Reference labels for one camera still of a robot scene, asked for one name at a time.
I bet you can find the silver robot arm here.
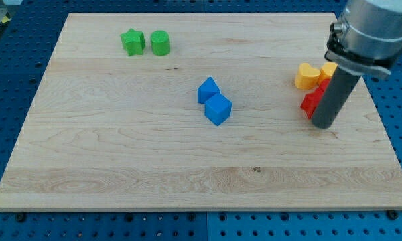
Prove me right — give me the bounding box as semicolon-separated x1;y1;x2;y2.
330;0;402;60

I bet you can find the wooden board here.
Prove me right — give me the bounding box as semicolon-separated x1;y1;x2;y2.
0;13;402;212

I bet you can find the blue cube block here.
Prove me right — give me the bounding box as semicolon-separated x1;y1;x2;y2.
204;93;232;126

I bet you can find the blue triangular block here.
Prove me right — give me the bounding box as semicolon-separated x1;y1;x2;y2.
197;77;220;104

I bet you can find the green star block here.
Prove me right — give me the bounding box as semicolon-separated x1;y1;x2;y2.
120;29;145;56

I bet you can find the black mounting bracket clamp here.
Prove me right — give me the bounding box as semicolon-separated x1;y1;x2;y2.
324;33;402;79

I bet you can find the yellow heart block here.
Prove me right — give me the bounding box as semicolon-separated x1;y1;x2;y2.
294;62;321;90

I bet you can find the yellow block behind tool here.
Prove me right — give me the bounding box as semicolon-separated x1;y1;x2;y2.
318;62;338;85

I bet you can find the red star block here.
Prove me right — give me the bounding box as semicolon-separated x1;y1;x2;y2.
300;79;330;119

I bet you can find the green cylinder block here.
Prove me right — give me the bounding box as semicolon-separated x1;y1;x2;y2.
150;30;170;56

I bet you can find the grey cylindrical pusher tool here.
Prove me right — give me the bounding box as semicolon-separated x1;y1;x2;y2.
311;67;360;129

